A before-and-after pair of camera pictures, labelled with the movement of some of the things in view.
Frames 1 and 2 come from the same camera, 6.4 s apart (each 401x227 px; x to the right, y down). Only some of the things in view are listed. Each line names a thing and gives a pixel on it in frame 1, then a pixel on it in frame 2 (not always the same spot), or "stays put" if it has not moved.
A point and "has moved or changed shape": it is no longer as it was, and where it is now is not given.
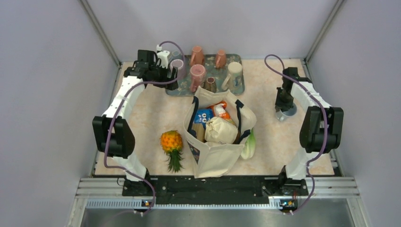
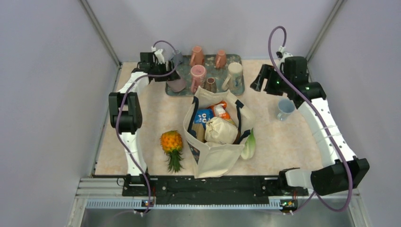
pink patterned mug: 197,72 stays put
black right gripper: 280,105 → 267,72
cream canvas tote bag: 215,125 stays put
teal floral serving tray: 209,76 stays put
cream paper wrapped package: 221,130 stays put
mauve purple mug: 180,64 has moved or changed shape
